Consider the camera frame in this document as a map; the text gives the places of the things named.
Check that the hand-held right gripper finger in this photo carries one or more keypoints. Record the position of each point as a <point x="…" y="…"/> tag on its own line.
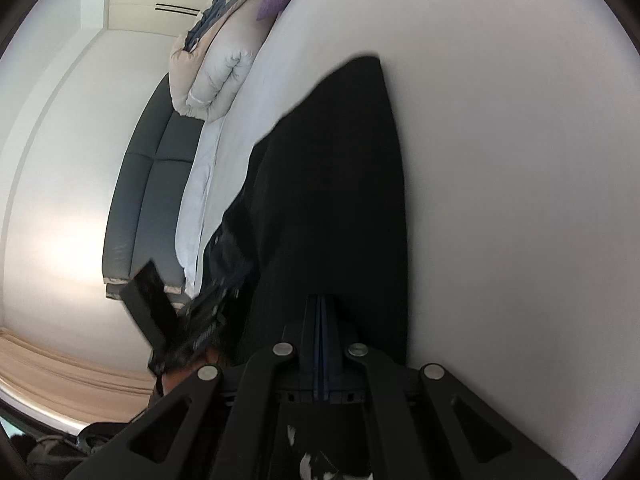
<point x="324" y="350"/>
<point x="316" y="350"/>

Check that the black denim pants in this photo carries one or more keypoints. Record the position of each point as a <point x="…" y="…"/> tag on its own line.
<point x="340" y="185"/>

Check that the folded beige and white duvet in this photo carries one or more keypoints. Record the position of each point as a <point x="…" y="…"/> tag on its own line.
<point x="215" y="75"/>

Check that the grey padded headboard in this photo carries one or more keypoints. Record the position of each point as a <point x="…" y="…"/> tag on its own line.
<point x="145" y="200"/>

